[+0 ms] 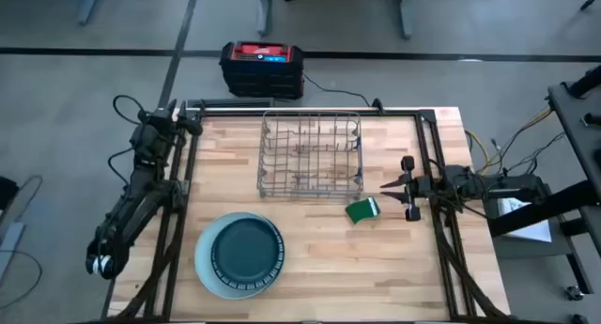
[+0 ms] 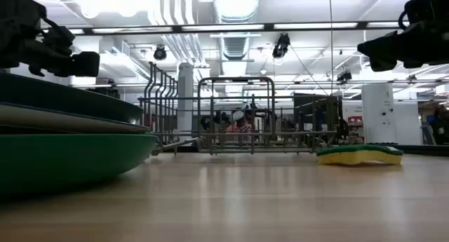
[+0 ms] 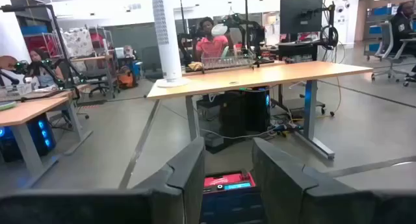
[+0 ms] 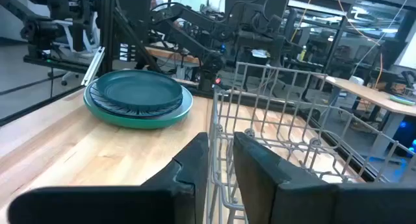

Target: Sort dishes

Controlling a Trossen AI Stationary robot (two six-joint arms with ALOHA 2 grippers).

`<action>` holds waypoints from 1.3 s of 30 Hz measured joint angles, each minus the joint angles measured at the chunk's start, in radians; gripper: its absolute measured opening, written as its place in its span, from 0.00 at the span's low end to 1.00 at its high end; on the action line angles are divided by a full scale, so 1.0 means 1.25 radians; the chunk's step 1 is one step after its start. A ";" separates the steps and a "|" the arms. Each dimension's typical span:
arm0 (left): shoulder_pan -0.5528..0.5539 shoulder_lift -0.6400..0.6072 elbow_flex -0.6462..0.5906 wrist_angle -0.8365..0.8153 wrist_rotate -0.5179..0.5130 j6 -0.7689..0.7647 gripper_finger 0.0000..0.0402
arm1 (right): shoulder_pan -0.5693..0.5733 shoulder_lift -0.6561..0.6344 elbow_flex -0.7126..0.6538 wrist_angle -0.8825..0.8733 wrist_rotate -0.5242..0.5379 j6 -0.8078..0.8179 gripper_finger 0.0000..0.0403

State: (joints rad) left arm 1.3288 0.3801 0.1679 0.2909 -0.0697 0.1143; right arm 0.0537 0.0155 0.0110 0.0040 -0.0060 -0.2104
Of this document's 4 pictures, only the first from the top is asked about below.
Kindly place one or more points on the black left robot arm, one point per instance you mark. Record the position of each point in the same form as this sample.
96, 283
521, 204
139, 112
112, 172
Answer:
136, 202

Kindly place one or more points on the green and yellow sponge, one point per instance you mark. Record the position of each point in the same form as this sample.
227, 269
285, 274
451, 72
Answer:
361, 210

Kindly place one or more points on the red and black power station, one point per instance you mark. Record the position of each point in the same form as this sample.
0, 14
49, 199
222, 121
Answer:
260, 75

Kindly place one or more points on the grey table leg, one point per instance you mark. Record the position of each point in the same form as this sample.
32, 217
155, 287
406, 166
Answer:
265, 9
406, 14

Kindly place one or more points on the black side table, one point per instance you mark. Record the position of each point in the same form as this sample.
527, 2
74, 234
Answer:
573, 122

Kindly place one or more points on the black caster wheel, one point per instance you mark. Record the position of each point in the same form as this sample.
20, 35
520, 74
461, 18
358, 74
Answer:
574, 293
580, 319

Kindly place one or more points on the white paper sheet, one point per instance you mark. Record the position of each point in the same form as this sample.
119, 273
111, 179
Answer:
530, 230

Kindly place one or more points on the blue-grey table leg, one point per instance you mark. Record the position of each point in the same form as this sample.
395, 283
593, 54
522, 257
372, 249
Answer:
89, 4

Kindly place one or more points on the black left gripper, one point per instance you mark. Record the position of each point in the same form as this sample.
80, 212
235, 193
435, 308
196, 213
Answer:
162, 124

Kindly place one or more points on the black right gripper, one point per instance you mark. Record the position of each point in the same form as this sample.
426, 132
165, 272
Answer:
415, 188

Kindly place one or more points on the dark plate with dashed rim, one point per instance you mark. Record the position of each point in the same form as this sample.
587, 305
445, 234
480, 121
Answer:
246, 251

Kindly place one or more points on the black metal table frame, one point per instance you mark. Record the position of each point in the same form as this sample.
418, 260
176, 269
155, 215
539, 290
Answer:
225, 112

